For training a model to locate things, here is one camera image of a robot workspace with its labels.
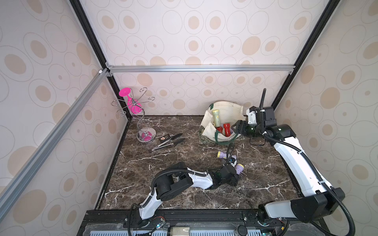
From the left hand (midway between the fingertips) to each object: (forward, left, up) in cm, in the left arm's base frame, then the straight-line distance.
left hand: (241, 177), depth 84 cm
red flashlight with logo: (+31, +6, +8) cm, 33 cm away
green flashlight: (+41, +12, +12) cm, 44 cm away
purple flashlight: (+6, 0, 0) cm, 6 cm away
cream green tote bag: (+42, +3, +11) cm, 44 cm away
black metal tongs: (+28, +45, -2) cm, 53 cm away
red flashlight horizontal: (+34, +9, +3) cm, 35 cm away
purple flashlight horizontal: (+15, +9, 0) cm, 18 cm away
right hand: (+17, +3, +24) cm, 30 cm away
